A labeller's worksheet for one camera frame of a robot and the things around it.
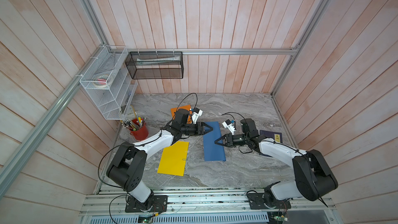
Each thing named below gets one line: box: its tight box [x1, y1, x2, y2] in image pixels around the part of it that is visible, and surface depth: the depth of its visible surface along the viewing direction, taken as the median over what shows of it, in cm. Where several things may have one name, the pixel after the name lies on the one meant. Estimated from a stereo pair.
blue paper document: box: [203, 121, 226, 162], surface depth 80 cm
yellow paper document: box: [157, 141, 190, 177], surface depth 89 cm
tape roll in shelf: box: [92, 73, 109, 89], surface depth 76 cm
